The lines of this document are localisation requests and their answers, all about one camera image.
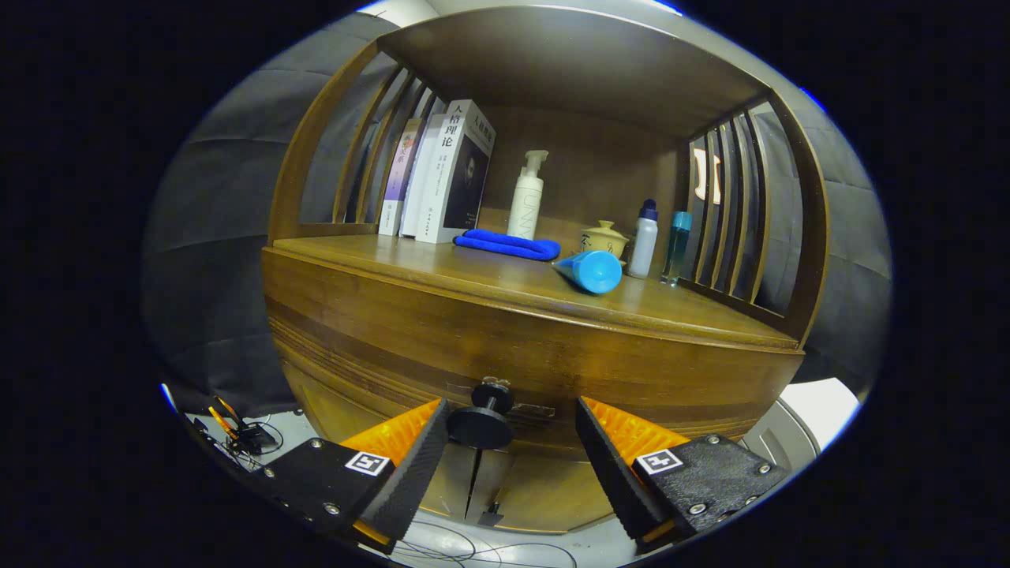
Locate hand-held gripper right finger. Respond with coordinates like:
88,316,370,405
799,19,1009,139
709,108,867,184
574,396,790,553

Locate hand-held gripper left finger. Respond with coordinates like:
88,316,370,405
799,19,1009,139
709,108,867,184
252,398,451,553

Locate wooden drawer with black knob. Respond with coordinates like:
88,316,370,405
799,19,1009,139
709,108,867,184
268,292,799,462

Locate white and blue tube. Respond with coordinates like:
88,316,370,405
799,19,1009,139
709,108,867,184
551,250,623,295

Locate wooden countertop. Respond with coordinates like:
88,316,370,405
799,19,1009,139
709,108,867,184
260,207,806,352

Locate wooden cabinet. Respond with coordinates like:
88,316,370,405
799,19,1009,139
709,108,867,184
260,6,831,536

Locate white and grey unit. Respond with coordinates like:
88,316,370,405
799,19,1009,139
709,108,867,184
738,377,861,474

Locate white bottle with blue cap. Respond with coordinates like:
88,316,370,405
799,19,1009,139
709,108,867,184
627,199,659,279

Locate clear blue bottle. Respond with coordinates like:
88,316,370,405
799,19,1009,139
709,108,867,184
660,211,693,286

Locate yellow lidded teacup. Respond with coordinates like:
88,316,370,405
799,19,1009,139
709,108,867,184
579,220,630,263

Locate folded blue cloth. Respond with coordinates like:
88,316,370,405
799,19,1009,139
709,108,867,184
453,229,562,262

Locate white pump bottle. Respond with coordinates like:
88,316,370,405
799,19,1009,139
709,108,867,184
507,150,549,241

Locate thin white book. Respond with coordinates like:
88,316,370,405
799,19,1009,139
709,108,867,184
398,114,447,239

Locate purple spine book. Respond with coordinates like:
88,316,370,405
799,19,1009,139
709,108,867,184
378,118,427,237

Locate white book with portrait cover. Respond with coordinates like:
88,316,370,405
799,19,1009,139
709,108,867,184
415,99,496,245

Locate floor cables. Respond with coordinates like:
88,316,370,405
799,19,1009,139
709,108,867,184
395,517,581,568

